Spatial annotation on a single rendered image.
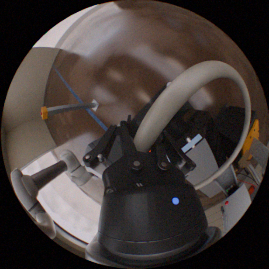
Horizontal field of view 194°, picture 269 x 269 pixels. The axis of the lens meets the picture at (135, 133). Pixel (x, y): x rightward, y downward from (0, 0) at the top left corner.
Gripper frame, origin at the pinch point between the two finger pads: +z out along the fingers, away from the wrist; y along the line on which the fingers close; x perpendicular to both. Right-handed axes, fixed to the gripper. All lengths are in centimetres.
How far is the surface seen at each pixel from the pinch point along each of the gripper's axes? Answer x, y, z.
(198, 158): -23, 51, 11
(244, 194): -17, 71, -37
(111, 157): -60, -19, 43
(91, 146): -48, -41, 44
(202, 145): -12, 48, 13
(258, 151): 8, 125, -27
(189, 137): -11.8, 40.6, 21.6
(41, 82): 110, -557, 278
